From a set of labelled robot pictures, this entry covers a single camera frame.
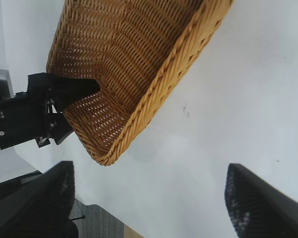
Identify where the tan woven wicker basket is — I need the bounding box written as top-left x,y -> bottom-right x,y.
46,0 -> 235,166

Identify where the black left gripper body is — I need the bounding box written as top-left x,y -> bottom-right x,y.
0,72 -> 53,154

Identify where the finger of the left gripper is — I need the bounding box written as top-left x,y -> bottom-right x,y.
50,113 -> 73,146
47,73 -> 101,114

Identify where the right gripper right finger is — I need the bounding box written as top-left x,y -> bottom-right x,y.
224,163 -> 298,238

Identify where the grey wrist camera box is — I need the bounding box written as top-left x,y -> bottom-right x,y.
0,68 -> 14,100

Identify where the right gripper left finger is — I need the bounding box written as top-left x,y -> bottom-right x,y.
0,160 -> 79,238

